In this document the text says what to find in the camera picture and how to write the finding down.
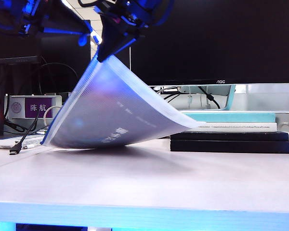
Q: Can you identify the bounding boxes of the black cable with ferrite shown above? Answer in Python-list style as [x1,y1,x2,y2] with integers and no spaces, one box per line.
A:
[197,86,220,110]

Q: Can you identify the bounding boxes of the black monitor rear side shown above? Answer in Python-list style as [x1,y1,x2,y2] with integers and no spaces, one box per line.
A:
[40,20,92,94]

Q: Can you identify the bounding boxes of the black monitor with wide bezel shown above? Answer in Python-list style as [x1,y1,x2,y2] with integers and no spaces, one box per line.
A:
[0,0,42,65]

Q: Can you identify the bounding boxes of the teal white monitor stand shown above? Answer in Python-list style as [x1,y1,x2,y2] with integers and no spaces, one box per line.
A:
[146,84,289,114]

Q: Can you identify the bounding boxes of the black HDMI cable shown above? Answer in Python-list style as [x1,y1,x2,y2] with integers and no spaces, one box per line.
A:
[9,112,40,156]

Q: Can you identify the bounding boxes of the black looped cable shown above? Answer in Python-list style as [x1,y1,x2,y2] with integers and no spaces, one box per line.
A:
[162,93,181,102]

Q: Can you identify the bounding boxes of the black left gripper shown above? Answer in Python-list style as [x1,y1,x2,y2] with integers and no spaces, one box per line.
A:
[16,0,92,37]

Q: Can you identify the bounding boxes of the thick black book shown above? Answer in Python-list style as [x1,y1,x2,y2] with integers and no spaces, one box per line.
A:
[170,140,289,154]

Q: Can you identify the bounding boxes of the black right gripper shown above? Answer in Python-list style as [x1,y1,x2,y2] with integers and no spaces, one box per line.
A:
[93,0,175,63]

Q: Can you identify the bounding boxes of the teal book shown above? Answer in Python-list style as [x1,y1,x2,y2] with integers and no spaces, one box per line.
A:
[183,113,276,123]

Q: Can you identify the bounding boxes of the white book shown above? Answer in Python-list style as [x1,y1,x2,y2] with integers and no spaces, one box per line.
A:
[197,122,278,132]

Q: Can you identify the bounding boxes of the thin black book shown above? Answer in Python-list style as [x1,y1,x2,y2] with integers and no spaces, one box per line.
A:
[170,131,289,142]

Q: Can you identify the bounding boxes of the white looped cable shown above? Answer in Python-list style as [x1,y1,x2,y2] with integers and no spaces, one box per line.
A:
[43,105,62,132]

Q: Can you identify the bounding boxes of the large black AOC monitor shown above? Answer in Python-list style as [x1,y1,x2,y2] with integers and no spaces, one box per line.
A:
[130,0,289,85]

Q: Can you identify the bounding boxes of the purple name plate holder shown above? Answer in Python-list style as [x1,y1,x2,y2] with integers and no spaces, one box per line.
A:
[8,95,63,120]

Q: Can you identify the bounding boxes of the thin black cable arc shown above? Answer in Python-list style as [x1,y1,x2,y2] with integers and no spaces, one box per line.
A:
[38,63,79,97]

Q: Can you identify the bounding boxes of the transparent plastic file bag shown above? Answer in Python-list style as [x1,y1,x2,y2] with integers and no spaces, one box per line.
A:
[40,54,208,149]

